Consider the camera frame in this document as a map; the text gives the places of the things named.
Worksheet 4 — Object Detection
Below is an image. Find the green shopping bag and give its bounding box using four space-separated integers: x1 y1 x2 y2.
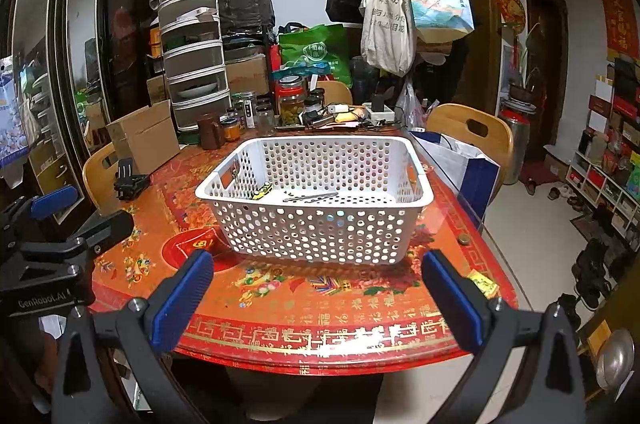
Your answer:
277 23 353 88

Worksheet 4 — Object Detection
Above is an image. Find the yellow paper packet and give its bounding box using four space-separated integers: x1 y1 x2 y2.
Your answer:
467 270 500 298

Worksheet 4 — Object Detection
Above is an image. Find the white blue paper bag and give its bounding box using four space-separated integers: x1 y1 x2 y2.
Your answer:
410 131 501 221

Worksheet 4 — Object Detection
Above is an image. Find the dark mirrored wardrobe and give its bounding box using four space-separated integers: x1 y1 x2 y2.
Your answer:
0 0 167 230

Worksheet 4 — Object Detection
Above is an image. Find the metal drill bit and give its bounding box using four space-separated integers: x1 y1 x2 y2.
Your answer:
282 191 341 204

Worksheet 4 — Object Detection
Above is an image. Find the beige canvas tote bag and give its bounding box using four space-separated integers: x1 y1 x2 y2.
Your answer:
360 0 417 78

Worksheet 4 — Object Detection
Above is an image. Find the goods storage shelf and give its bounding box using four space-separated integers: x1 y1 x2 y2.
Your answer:
565 59 640 237

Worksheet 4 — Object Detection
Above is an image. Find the dark wooden door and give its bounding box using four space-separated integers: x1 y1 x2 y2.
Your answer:
420 0 502 117

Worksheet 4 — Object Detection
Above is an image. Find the clear plastic bag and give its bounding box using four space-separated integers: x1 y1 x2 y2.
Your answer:
395 79 426 130

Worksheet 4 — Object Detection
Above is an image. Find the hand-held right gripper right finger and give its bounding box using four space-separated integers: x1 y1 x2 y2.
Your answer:
421 249 588 424

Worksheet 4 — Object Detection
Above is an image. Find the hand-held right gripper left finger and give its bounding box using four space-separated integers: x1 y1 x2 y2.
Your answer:
52 249 216 424

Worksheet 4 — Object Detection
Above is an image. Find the round red wall ornament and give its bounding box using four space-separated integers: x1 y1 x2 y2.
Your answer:
500 0 526 25

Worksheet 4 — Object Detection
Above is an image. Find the orange filled glass jar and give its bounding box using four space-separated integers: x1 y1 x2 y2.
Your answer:
220 117 242 142

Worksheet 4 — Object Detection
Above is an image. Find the white plastic drawer tower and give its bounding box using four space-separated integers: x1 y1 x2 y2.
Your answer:
157 0 232 136

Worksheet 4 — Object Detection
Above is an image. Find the empty glass jar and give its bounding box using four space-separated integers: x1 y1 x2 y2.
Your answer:
255 102 276 133

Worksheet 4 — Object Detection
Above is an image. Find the wooden chair with handle hole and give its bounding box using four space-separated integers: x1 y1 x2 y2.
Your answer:
425 103 515 185
82 143 126 216

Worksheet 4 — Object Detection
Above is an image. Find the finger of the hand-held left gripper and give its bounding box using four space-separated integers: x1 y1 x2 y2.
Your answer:
0 185 80 247
71 210 135 256

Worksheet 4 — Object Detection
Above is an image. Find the black plastic bag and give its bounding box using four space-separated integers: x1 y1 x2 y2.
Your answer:
205 0 276 36

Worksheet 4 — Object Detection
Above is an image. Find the black lid glass jar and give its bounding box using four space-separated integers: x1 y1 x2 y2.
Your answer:
303 97 324 123

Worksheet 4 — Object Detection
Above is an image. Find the metal canister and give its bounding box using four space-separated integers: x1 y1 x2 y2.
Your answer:
500 102 533 185

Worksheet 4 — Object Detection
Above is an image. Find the black clamp mount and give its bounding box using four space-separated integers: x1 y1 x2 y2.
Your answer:
114 158 152 201

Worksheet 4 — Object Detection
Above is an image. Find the brown ceramic mug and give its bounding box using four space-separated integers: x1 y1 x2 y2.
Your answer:
196 113 226 150

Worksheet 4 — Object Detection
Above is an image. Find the brown cardboard box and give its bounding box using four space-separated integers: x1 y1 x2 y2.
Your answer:
225 54 271 98

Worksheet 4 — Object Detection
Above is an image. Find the white perforated plastic basket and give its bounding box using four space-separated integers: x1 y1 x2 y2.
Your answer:
195 137 435 266

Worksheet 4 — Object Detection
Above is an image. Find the white power strip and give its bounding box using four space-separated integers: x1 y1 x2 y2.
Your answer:
362 103 402 125

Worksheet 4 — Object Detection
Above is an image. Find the open cardboard box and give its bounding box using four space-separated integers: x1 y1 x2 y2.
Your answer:
106 100 181 175

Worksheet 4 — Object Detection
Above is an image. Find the red wall scroll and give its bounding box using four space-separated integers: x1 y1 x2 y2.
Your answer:
599 0 640 61

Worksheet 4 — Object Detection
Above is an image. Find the red lid pickle jar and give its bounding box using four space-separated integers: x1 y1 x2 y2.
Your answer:
276 77 307 126

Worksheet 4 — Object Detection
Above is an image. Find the blue printed tote bag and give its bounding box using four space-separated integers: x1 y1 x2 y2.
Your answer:
402 0 476 45

